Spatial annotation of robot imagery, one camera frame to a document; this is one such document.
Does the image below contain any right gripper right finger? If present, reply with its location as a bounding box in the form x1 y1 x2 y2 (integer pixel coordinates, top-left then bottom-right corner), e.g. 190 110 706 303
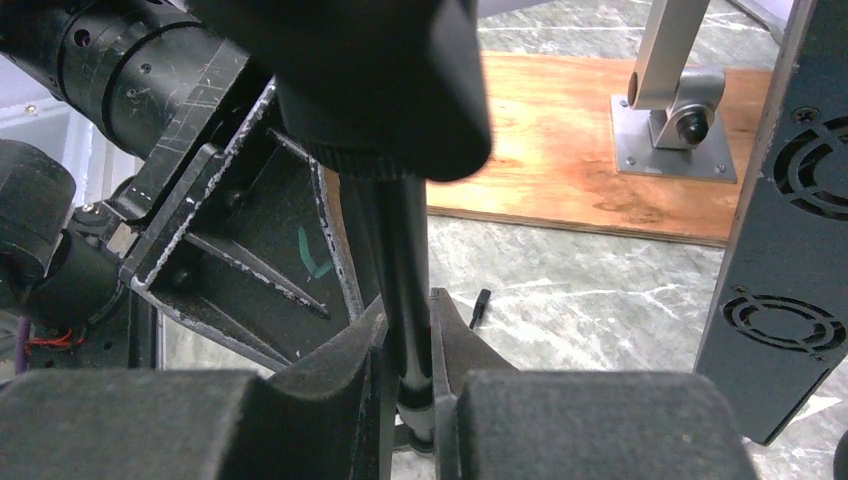
430 288 757 479

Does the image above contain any blue network switch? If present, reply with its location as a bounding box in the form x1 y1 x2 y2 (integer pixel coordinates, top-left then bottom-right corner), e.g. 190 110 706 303
694 0 847 445

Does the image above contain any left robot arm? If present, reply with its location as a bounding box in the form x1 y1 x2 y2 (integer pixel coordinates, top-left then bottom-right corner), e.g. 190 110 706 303
1 1 377 370

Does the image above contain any black tripod shock-mount stand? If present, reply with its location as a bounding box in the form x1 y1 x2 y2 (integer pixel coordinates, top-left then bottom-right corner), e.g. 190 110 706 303
187 1 493 446

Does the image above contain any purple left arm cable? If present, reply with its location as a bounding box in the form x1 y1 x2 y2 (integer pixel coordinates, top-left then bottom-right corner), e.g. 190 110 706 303
13 316 32 376

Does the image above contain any metal switch stand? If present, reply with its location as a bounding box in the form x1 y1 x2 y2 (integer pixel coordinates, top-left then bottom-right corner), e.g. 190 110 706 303
610 0 737 183

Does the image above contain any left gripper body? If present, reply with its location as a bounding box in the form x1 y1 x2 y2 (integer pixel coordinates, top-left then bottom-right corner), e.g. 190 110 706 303
105 79 313 372

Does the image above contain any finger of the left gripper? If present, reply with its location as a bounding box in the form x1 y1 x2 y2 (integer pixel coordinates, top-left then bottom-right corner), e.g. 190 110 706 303
309 159 365 323
178 232 332 322

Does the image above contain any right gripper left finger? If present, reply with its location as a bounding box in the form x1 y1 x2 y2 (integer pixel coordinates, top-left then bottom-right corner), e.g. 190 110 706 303
1 313 394 479

